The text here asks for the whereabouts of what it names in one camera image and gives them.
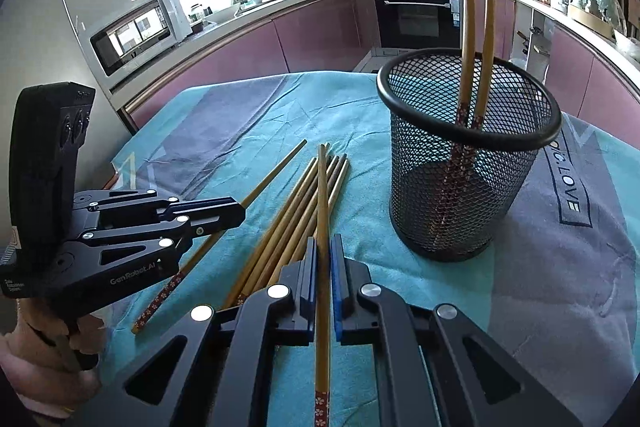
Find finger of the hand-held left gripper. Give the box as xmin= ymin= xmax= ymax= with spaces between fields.
xmin=75 ymin=188 xmax=237 ymax=221
xmin=56 ymin=201 xmax=247 ymax=269

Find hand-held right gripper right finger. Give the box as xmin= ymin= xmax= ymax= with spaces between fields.
xmin=330 ymin=234 xmax=586 ymax=427

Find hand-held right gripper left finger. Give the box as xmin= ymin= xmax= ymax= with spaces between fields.
xmin=70 ymin=234 xmax=321 ymax=427

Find wooden chopstick red floral end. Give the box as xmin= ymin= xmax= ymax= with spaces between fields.
xmin=314 ymin=143 xmax=333 ymax=427
xmin=131 ymin=139 xmax=308 ymax=336
xmin=432 ymin=0 xmax=477 ymax=253

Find bunch of wooden chopsticks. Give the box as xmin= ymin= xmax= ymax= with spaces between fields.
xmin=220 ymin=143 xmax=349 ymax=310

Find black mesh utensil holder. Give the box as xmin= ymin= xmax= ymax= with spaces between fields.
xmin=376 ymin=48 xmax=563 ymax=263

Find person's left hand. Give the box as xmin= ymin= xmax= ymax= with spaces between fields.
xmin=19 ymin=301 xmax=107 ymax=415

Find teal and grey tablecloth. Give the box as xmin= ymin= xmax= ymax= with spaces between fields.
xmin=97 ymin=69 xmax=640 ymax=427

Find white microwave oven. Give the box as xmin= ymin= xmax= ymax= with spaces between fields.
xmin=89 ymin=0 xmax=193 ymax=78

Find purple kitchen cabinets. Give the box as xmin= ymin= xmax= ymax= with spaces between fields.
xmin=117 ymin=0 xmax=640 ymax=132

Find black built-in oven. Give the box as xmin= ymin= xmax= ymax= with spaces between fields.
xmin=372 ymin=0 xmax=463 ymax=50

